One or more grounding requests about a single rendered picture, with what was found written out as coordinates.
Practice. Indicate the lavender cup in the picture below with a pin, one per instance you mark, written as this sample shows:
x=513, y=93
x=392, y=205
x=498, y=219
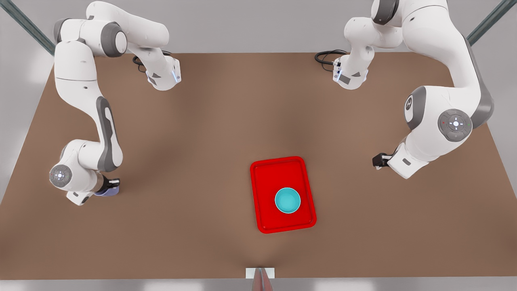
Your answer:
x=109, y=192

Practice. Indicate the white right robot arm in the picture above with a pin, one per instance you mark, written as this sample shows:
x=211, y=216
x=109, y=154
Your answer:
x=76, y=72

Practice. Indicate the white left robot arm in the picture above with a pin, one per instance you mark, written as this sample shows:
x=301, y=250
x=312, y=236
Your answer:
x=436, y=48

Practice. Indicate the teal bowl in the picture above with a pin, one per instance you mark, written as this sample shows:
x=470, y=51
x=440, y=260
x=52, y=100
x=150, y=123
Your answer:
x=287, y=200

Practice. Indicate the red rectangular tray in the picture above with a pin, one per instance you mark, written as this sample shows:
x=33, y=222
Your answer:
x=266, y=182

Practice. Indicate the silver frame post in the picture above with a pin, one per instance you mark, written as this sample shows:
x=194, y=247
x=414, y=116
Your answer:
x=261, y=281
x=28, y=26
x=490, y=20

